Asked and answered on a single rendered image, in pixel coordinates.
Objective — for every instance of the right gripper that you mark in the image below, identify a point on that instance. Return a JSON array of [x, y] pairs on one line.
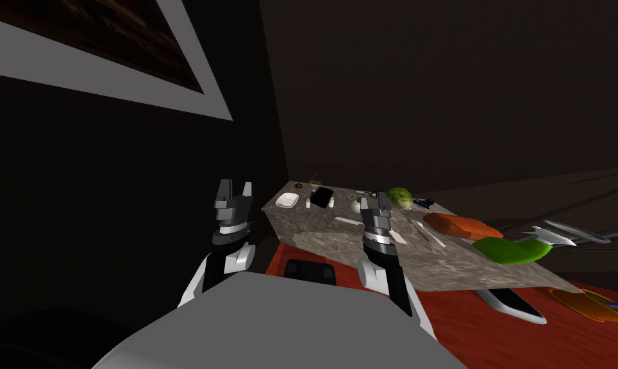
[[376, 220]]

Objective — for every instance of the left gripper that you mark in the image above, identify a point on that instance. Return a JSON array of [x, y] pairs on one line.
[[233, 212]]

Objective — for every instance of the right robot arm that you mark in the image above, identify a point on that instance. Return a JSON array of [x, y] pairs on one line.
[[386, 266]]

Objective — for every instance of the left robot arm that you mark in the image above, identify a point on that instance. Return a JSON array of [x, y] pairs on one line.
[[234, 260]]

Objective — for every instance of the green lettuce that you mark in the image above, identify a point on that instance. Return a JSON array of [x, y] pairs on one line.
[[400, 198]]

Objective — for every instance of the blue small object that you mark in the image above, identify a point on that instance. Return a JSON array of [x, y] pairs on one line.
[[424, 203]]

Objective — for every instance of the white knife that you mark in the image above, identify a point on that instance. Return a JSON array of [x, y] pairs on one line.
[[348, 221]]

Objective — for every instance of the white square dish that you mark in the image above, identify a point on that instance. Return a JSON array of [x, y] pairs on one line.
[[287, 200]]

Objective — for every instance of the black flat book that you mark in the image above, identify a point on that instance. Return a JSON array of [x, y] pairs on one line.
[[322, 198]]

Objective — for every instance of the orange bread loaf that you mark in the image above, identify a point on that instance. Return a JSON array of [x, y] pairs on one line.
[[460, 226]]

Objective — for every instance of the marble table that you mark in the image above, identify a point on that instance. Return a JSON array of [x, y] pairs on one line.
[[442, 266]]

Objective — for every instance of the green curved vegetable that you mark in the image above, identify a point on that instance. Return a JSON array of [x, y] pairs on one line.
[[511, 251]]

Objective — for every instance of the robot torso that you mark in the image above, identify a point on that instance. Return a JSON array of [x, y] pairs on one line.
[[288, 328]]

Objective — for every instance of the dark grey-framed picture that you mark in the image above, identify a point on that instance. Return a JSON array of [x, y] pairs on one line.
[[83, 46]]

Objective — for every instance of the orange chair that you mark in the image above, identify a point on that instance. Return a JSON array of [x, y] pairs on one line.
[[591, 306]]

